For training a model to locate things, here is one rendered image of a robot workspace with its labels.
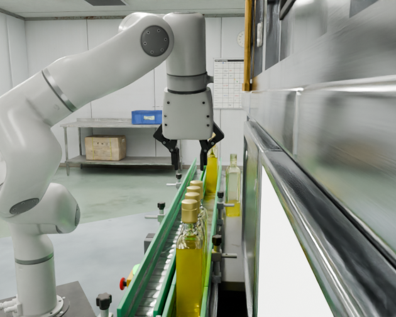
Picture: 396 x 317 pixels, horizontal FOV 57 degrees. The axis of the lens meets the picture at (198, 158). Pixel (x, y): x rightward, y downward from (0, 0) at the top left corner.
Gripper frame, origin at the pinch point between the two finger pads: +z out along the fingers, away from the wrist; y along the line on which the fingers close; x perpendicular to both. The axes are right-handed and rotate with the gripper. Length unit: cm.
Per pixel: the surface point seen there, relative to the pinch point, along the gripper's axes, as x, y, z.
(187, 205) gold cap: 4.1, 0.3, 8.6
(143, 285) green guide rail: 0.0, 12.9, 35.5
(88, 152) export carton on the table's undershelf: -480, 239, 217
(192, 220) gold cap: 4.8, -0.7, 11.8
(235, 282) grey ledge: -8.2, -10.4, 40.9
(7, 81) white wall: -504, 369, 100
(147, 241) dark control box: -41, 23, 55
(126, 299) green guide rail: 13.2, 12.7, 26.4
